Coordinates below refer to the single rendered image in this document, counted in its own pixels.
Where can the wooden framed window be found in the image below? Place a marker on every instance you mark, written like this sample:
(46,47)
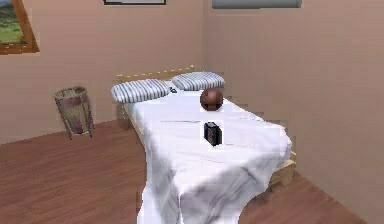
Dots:
(13,30)

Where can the brown basketball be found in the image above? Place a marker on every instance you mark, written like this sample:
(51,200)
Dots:
(211,99)

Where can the dark framed wall picture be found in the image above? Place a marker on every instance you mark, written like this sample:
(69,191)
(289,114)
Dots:
(134,1)

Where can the white bed with wooden frame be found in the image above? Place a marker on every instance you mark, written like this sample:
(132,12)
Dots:
(206,173)

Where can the striped grey pillow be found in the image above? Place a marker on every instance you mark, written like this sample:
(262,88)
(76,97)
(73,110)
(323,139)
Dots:
(198,80)
(140,90)

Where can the black alarm clock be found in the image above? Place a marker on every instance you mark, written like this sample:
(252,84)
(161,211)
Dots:
(212,133)

